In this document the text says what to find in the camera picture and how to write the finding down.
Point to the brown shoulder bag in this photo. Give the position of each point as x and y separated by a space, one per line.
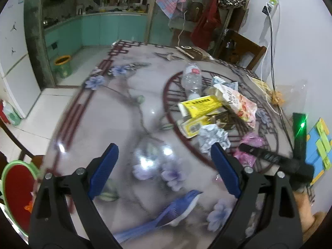
193 10

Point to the crumpled white paper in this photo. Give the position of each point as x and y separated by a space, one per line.
211 136

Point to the green yellow-rimmed bucket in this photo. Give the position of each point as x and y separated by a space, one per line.
62 68

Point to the white red snack bag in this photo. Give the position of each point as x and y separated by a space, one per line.
238 103

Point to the orange wrapper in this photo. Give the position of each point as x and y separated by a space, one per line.
28 207

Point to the blue yellow plastic board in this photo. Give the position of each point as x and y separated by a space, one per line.
315 140

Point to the yellow orange box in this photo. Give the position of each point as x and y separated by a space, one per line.
193 127

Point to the green red plastic basin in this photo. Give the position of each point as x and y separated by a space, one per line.
18 186

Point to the small yellow box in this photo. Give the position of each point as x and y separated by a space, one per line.
202 106

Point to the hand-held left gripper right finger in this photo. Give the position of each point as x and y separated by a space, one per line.
225 171

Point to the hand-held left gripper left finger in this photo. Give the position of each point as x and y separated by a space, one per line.
103 171

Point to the person's right hand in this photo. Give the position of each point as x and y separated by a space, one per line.
304 207

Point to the white power strip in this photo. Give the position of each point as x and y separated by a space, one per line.
274 4

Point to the glass sliding door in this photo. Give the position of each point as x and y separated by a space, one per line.
160 26

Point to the clear bag orange snacks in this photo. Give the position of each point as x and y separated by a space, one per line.
277 96

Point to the dark wooden chair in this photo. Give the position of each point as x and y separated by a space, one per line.
246 46

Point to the pink plastic bag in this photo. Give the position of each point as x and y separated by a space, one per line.
253 141

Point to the teal kitchen base cabinets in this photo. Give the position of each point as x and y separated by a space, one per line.
103 28

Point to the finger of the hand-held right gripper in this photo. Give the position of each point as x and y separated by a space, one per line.
259 154

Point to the green detergent bottle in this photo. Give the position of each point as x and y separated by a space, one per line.
11 116

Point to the white refrigerator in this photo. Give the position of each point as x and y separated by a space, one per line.
15 57

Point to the clear bottle red label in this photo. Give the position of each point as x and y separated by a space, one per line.
192 80

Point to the metal kettle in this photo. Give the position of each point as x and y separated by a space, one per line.
80 9

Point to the black charger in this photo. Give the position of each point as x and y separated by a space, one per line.
265 10

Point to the person's right forearm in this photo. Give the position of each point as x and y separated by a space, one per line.
317 225

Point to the red hanging garment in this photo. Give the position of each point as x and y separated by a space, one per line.
205 28

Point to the crushed bottle blue label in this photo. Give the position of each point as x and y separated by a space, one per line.
223 83

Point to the red canister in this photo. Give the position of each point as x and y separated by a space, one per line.
2 112

